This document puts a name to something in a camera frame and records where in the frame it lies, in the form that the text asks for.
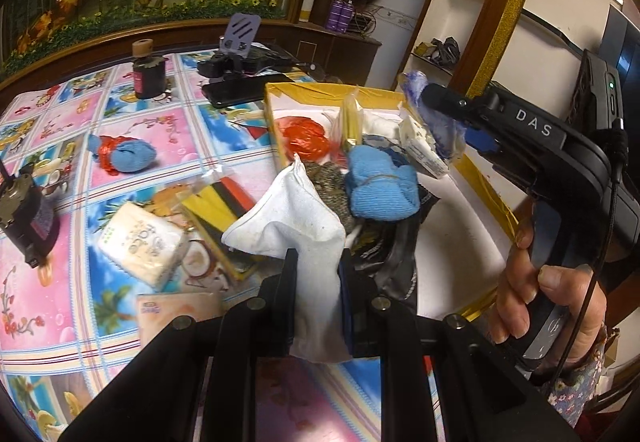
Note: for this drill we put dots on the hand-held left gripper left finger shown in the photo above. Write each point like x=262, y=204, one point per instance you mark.
x=287, y=282

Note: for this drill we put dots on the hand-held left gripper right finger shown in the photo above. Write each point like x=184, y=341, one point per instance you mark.
x=348, y=312

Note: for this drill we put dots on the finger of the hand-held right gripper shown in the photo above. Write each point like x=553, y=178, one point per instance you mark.
x=485, y=141
x=455, y=103

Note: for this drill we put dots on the blue white patterned bag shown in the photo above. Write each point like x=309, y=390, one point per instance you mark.
x=440, y=137

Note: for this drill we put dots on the blue tissue packet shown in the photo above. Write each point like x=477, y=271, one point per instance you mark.
x=422, y=147

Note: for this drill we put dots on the white cloth pouch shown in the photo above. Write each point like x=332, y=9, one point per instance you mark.
x=285, y=222

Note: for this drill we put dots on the black plastic packet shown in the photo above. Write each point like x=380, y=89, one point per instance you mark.
x=395, y=262

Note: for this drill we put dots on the white foam box yellow tape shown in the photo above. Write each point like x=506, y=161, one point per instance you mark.
x=460, y=232

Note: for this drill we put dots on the bag of yellow red cloths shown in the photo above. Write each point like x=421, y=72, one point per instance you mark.
x=217, y=217

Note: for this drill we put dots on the grey metal scourer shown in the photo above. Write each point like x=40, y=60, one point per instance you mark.
x=327, y=187

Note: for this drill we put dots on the clear bag yellow sticks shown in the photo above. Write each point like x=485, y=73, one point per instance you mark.
x=352, y=122

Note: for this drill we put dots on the pink tissue pack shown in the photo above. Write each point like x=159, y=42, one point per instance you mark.
x=175, y=314

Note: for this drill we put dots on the white tissue pack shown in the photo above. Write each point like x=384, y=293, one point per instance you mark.
x=140, y=244

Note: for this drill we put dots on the blue knit cloth red net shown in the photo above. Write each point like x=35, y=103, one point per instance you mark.
x=130, y=157

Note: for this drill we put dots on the person's right forearm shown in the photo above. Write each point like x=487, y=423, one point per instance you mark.
x=582, y=387

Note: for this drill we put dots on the person's right hand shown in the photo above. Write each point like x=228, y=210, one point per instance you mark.
x=510, y=292

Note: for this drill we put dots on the dark object on shelf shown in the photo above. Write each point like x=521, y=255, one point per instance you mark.
x=440, y=52

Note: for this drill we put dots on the wooden cabinet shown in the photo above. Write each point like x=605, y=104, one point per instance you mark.
x=340, y=52

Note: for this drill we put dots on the purple spray can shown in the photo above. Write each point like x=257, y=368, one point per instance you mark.
x=333, y=15
x=348, y=17

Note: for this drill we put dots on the red plastic bag in box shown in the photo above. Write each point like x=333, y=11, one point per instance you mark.
x=302, y=140

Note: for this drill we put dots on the black television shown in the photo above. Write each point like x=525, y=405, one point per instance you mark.
x=622, y=37

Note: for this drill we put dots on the black smartphone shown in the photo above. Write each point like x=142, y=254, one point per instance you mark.
x=245, y=91

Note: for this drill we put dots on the printed tablecloth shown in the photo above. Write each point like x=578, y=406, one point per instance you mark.
x=125, y=162

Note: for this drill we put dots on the purple phone stand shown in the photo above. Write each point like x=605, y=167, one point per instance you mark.
x=241, y=35

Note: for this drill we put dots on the dark bottle wooden cap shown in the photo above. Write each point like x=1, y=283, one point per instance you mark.
x=148, y=75

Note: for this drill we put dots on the small black electric motor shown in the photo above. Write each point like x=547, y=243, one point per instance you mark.
x=32, y=222

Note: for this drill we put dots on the gold trimmed arch frame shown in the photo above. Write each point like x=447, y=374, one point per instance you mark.
x=505, y=7

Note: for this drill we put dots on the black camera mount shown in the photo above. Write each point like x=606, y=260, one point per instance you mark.
x=250, y=62

